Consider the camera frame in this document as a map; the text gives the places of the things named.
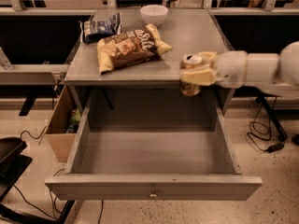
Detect brown yellow chip bag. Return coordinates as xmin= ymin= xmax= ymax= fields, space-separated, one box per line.
xmin=96 ymin=24 xmax=172 ymax=74

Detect cardboard box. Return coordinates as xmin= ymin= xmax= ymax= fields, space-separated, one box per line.
xmin=45 ymin=86 xmax=76 ymax=162

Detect orange soda can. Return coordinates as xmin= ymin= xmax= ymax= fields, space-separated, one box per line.
xmin=180 ymin=54 xmax=203 ymax=97

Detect black chair base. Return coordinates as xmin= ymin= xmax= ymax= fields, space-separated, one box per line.
xmin=0 ymin=137 xmax=74 ymax=224

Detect white bowl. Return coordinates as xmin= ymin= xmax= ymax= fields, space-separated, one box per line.
xmin=140 ymin=5 xmax=168 ymax=27

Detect dark blue chip bag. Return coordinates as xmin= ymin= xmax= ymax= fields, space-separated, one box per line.
xmin=79 ymin=13 xmax=121 ymax=44

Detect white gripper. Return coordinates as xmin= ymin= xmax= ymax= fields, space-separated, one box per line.
xmin=179 ymin=50 xmax=248 ymax=89

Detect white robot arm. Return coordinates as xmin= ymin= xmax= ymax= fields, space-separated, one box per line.
xmin=179 ymin=42 xmax=299 ymax=97

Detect open grey top drawer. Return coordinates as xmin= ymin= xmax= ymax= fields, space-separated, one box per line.
xmin=45 ymin=89 xmax=262 ymax=201

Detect green toy in box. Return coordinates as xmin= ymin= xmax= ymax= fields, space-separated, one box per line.
xmin=69 ymin=109 xmax=81 ymax=126

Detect grey cabinet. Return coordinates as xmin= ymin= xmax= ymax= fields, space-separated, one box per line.
xmin=64 ymin=8 xmax=233 ymax=109

